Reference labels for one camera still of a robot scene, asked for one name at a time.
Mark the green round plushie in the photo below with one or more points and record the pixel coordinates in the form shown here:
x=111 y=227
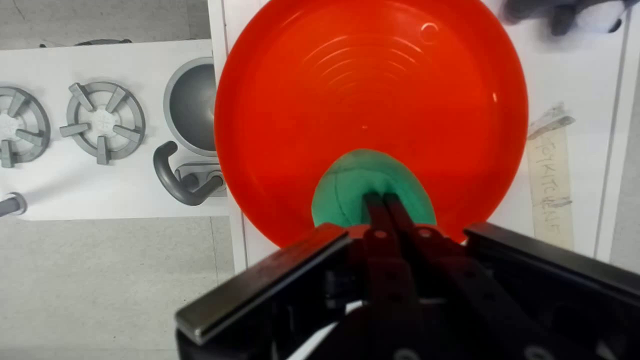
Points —
x=347 y=186

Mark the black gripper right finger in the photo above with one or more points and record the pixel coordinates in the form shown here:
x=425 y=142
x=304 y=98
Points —
x=552 y=266

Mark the white tray board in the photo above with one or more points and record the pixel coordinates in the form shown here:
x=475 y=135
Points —
x=581 y=80

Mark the aluminium pole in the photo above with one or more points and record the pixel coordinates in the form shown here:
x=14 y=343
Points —
x=12 y=203

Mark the white toy stove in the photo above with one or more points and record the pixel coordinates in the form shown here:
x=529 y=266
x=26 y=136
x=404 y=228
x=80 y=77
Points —
x=100 y=186

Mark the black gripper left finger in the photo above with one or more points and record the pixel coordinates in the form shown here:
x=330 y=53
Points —
x=267 y=287

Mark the orange plate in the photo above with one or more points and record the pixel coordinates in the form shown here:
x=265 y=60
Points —
x=372 y=86

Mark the cream tape strip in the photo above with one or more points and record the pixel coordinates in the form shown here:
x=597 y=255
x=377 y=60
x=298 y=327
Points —
x=550 y=186

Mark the blue grey cloth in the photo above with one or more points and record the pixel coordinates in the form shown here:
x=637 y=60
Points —
x=552 y=12

